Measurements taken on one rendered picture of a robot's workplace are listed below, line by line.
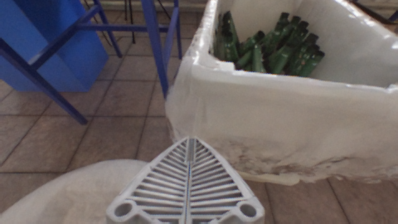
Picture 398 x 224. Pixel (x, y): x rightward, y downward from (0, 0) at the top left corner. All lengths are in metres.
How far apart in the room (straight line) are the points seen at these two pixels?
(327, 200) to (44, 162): 1.42
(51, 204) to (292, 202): 0.90
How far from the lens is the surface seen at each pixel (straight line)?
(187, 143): 0.17
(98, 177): 0.55
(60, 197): 0.59
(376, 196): 1.22
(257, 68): 0.56
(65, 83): 1.36
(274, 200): 0.91
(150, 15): 0.51
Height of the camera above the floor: 0.83
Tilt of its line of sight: 51 degrees down
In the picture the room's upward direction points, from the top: 3 degrees clockwise
